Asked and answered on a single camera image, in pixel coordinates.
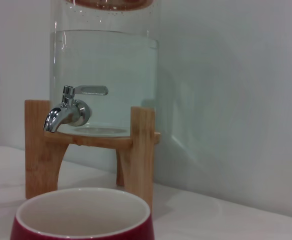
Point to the red ceramic cup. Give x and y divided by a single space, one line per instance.
86 225

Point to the chrome faucet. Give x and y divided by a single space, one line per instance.
71 112

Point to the wooden dispenser stand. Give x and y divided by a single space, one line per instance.
43 162

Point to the glass water dispenser jar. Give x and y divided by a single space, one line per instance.
111 62

